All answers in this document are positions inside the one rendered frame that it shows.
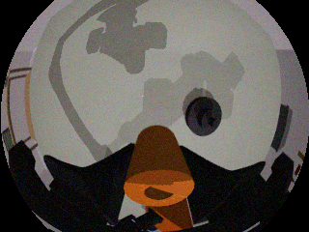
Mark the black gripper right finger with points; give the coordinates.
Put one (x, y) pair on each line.
(213, 184)

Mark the orange knob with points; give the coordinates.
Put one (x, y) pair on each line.
(158, 174)

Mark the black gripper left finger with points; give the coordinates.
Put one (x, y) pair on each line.
(102, 182)

